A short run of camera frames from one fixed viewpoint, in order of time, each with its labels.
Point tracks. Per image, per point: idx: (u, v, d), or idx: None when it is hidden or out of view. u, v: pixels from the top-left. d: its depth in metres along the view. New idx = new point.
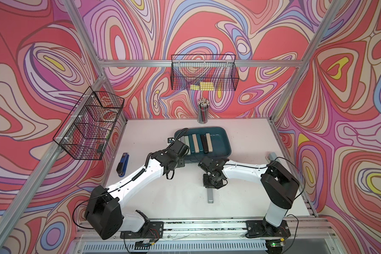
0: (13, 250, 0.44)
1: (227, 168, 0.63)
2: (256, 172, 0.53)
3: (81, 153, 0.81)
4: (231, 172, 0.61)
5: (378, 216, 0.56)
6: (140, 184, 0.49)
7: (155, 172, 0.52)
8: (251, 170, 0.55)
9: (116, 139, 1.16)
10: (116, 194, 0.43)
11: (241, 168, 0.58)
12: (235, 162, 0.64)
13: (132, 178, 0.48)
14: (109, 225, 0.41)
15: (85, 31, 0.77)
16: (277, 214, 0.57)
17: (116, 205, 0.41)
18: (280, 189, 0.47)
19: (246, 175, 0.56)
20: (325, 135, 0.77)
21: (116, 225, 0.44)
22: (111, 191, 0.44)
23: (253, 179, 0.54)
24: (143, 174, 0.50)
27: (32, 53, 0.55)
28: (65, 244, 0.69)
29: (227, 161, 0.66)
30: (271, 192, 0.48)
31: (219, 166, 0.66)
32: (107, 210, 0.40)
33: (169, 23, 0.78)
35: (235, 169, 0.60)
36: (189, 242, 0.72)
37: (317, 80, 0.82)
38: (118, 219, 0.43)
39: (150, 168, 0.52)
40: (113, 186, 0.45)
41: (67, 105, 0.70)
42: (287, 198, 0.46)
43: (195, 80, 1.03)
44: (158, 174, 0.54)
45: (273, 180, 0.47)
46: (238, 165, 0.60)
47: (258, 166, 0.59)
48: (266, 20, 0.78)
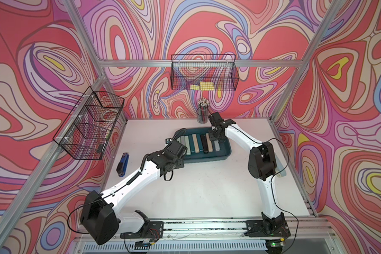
0: (14, 250, 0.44)
1: (231, 129, 0.71)
2: (250, 143, 0.62)
3: (80, 153, 0.81)
4: (231, 134, 0.71)
5: (378, 216, 0.56)
6: (135, 188, 0.47)
7: (151, 174, 0.51)
8: (246, 139, 0.64)
9: (116, 139, 1.16)
10: (110, 200, 0.42)
11: (241, 134, 0.67)
12: (238, 128, 0.71)
13: (127, 182, 0.47)
14: (105, 230, 0.40)
15: (85, 30, 0.77)
16: (266, 201, 0.64)
17: (110, 211, 0.40)
18: (260, 164, 0.58)
19: (241, 143, 0.66)
20: (325, 135, 0.77)
21: (112, 230, 0.44)
22: (106, 196, 0.43)
23: (244, 147, 0.65)
24: (138, 178, 0.49)
27: (32, 53, 0.55)
28: (65, 244, 0.69)
29: (234, 125, 0.73)
30: (250, 162, 0.61)
31: (224, 124, 0.75)
32: (101, 216, 0.39)
33: (169, 23, 0.78)
35: (237, 133, 0.68)
36: (189, 242, 0.72)
37: (317, 80, 0.82)
38: (114, 225, 0.43)
39: (146, 171, 0.51)
40: (108, 191, 0.44)
41: (66, 105, 0.70)
42: (259, 171, 0.58)
43: (195, 80, 1.03)
44: (155, 177, 0.53)
45: (260, 157, 0.57)
46: (241, 132, 0.68)
47: (254, 139, 0.64)
48: (265, 21, 0.78)
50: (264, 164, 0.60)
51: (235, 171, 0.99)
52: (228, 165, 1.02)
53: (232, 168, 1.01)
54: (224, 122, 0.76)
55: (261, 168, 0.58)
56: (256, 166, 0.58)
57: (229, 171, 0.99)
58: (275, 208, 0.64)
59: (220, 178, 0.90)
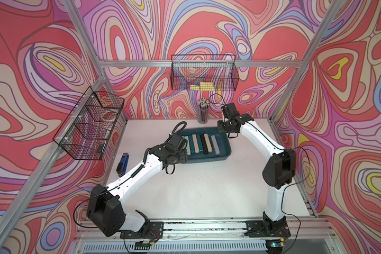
0: (14, 250, 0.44)
1: (248, 127, 0.62)
2: (270, 148, 0.55)
3: (81, 153, 0.81)
4: (248, 134, 0.62)
5: (378, 216, 0.56)
6: (139, 180, 0.48)
7: (154, 167, 0.52)
8: (266, 143, 0.56)
9: (116, 139, 1.16)
10: (116, 192, 0.43)
11: (260, 135, 0.59)
12: (257, 127, 0.62)
13: (131, 175, 0.48)
14: (112, 221, 0.41)
15: (85, 30, 0.77)
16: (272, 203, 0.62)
17: (117, 203, 0.40)
18: (278, 172, 0.51)
19: (260, 145, 0.58)
20: (325, 135, 0.77)
21: (119, 222, 0.45)
22: (111, 189, 0.44)
23: (263, 152, 0.57)
24: (141, 171, 0.49)
27: (32, 53, 0.55)
28: (65, 245, 0.69)
29: (251, 123, 0.64)
30: (266, 168, 0.55)
31: (240, 120, 0.65)
32: (108, 208, 0.40)
33: (169, 23, 0.78)
35: (255, 133, 0.60)
36: (189, 242, 0.72)
37: (317, 80, 0.82)
38: (120, 216, 0.44)
39: (149, 164, 0.52)
40: (112, 184, 0.45)
41: (66, 105, 0.70)
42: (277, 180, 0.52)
43: (195, 80, 1.03)
44: (157, 169, 0.54)
45: (280, 164, 0.51)
46: (260, 133, 0.60)
47: (276, 144, 0.56)
48: (266, 20, 0.78)
50: (284, 173, 0.54)
51: (235, 171, 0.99)
52: (228, 165, 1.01)
53: (232, 168, 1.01)
54: (241, 118, 0.66)
55: (278, 178, 0.52)
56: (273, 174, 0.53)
57: (229, 171, 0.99)
58: (279, 212, 0.62)
59: (220, 178, 0.90)
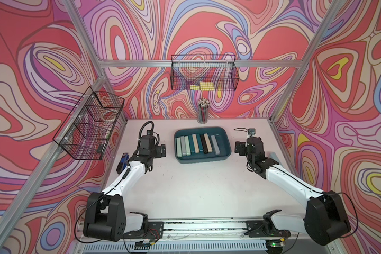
0: (14, 250, 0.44)
1: (274, 171, 0.58)
2: (305, 191, 0.47)
3: (81, 153, 0.81)
4: (275, 178, 0.57)
5: (378, 216, 0.56)
6: (131, 181, 0.52)
7: (139, 168, 0.58)
8: (299, 187, 0.49)
9: (116, 139, 1.16)
10: (115, 192, 0.45)
11: (289, 179, 0.53)
12: (284, 170, 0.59)
13: (123, 177, 0.52)
14: (118, 222, 0.42)
15: (85, 31, 0.77)
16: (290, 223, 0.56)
17: (120, 198, 0.43)
18: (325, 223, 0.41)
19: (292, 190, 0.50)
20: (325, 135, 0.77)
21: (122, 225, 0.45)
22: (108, 191, 0.46)
23: (298, 198, 0.48)
24: (129, 173, 0.54)
27: (32, 53, 0.55)
28: (66, 245, 0.69)
29: (278, 166, 0.59)
30: (308, 218, 0.44)
31: (264, 164, 0.62)
32: (112, 206, 0.41)
33: (169, 23, 0.78)
35: (283, 177, 0.54)
36: (189, 242, 0.72)
37: (317, 80, 0.82)
38: (123, 216, 0.45)
39: (134, 167, 0.57)
40: (108, 188, 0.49)
41: (67, 105, 0.70)
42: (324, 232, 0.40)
43: (195, 80, 1.03)
44: (142, 172, 0.59)
45: (323, 211, 0.41)
46: (288, 176, 0.54)
47: (311, 187, 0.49)
48: (266, 21, 0.78)
50: (334, 225, 0.42)
51: (235, 171, 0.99)
52: (228, 165, 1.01)
53: (232, 168, 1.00)
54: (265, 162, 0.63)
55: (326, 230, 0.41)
56: (317, 226, 0.42)
57: (229, 171, 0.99)
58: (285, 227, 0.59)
59: (220, 178, 0.90)
